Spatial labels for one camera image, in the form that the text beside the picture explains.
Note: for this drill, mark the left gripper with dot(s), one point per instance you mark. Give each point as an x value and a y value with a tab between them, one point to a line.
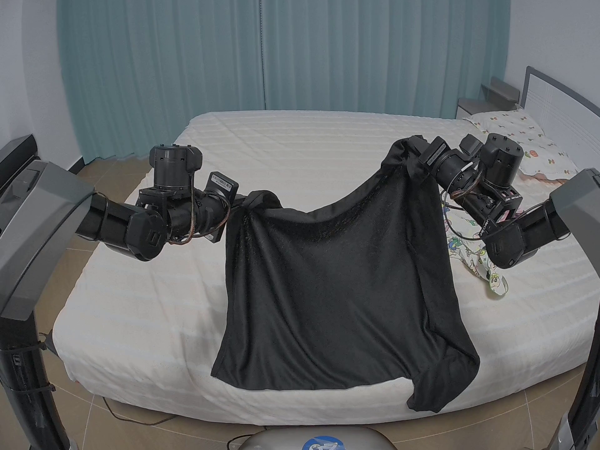
197	218

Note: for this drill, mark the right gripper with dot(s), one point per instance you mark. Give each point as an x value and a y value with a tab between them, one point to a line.
452	169

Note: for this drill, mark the black T-shirt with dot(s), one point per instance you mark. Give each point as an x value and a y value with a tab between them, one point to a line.
337	274

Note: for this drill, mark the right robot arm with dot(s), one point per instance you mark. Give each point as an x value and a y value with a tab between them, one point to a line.
576	213

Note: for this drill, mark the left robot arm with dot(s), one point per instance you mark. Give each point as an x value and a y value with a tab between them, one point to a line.
42	213

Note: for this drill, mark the bed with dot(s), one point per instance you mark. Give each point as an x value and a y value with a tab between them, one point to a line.
304	148

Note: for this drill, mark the grey bedside table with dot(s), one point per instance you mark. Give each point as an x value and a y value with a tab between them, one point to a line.
487	101

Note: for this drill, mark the white printed pillow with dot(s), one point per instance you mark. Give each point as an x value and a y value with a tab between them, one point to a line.
539	143

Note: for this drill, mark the white printed garment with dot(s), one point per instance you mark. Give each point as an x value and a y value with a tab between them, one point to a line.
497	284

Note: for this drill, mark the blue-green curtain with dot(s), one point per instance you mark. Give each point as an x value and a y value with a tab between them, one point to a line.
159	63
375	40

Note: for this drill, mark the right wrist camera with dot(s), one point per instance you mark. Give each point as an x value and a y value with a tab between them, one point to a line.
471	144

